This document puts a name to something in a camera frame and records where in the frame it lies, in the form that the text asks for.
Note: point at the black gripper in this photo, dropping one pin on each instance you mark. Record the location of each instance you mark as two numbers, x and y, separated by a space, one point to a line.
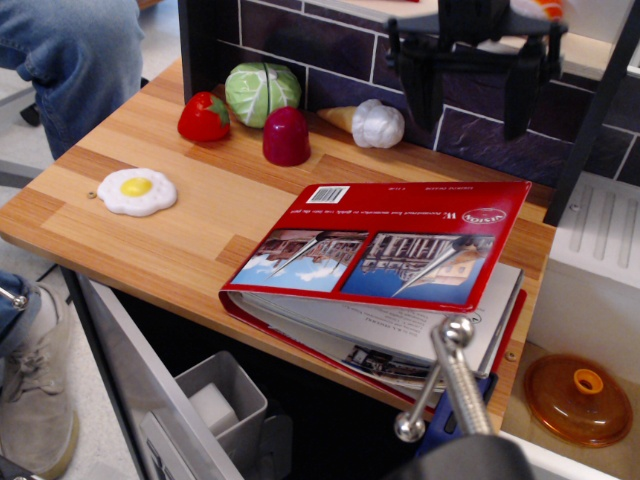
422 47

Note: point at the red hardcover picture book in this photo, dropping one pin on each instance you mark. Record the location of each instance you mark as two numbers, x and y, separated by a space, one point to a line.
357 275

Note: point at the toy salmon sushi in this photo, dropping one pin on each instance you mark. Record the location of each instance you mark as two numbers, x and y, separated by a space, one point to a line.
551 10

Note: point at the wooden shelf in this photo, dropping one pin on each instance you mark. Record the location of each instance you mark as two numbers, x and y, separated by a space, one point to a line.
579 34

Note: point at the white toy ice cream cone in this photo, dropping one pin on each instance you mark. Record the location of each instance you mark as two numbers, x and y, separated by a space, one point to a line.
371 124

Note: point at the dark red toy onion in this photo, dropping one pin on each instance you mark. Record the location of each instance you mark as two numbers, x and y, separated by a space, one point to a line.
286 138

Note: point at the green toy cabbage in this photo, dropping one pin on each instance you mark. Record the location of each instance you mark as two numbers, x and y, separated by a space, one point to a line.
255 90

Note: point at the red toy strawberry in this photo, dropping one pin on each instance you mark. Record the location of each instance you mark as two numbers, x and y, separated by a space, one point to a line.
204 118

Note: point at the orange transparent pot lid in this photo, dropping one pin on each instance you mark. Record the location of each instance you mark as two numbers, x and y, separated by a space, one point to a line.
578 400

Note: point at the blue clamp body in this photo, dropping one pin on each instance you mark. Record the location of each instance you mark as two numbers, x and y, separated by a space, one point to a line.
443 427

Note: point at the toy fried egg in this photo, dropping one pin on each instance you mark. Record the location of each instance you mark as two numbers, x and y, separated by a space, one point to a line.
137 192

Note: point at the blue jeans leg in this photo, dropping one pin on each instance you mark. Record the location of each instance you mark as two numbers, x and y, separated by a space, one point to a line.
83 58

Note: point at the grey plastic bin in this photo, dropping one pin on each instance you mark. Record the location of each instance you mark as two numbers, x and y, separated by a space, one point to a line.
241 441

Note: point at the white block in bin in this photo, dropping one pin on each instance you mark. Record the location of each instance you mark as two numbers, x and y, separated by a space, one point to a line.
214 410

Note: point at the grey cabinet door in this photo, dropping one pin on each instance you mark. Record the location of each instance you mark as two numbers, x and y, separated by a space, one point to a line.
170 440

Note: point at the grey sneaker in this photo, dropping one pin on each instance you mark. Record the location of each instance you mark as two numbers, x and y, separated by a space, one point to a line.
39 425

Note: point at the black shelf post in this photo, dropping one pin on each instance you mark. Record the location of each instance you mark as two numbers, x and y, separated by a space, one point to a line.
614 74

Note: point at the metal clamp screw handle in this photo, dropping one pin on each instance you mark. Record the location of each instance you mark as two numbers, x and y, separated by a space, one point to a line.
449 339

